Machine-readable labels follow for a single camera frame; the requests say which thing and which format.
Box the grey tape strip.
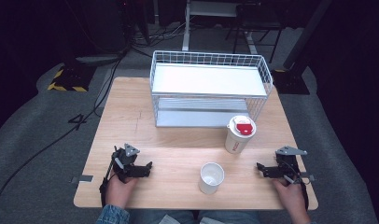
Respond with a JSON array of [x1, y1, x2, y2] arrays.
[[300, 172, 316, 183], [70, 175, 94, 185]]

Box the black gripper strap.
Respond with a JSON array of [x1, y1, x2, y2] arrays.
[[98, 154, 118, 209], [298, 181, 311, 212]]

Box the white paper sheet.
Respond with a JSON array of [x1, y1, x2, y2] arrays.
[[159, 214, 186, 224]]

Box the white desk frame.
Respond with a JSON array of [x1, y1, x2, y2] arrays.
[[181, 0, 260, 56]]

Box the bundle of floor cables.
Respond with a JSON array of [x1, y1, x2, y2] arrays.
[[127, 18, 187, 59]]

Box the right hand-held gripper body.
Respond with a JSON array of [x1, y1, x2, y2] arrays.
[[274, 145, 309, 185]]

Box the long black floor cable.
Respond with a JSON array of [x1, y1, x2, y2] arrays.
[[0, 54, 125, 224]]

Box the black left gripper strap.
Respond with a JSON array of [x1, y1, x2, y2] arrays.
[[98, 154, 118, 209]]

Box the black slanted stand with base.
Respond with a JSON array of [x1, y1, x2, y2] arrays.
[[271, 0, 334, 96]]

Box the white lidded cup red tab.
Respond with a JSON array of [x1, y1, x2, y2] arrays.
[[224, 115, 258, 155]]

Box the black chair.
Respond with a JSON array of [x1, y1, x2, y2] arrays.
[[224, 2, 286, 64]]

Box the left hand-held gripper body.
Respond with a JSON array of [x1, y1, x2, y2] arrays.
[[111, 143, 141, 184]]

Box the person's legs in jeans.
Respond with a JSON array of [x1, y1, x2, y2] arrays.
[[127, 209, 264, 224]]

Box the white wire shelf rack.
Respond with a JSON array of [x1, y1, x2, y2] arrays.
[[148, 49, 274, 129]]

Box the black stand yellow striped base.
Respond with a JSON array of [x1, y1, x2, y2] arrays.
[[47, 46, 98, 93]]

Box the person's right hand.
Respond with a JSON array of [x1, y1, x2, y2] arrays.
[[273, 176, 311, 218]]

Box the person's left hand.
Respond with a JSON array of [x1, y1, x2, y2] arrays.
[[105, 175, 138, 209]]

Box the black right gripper strap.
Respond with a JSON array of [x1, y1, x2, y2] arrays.
[[298, 181, 311, 212]]

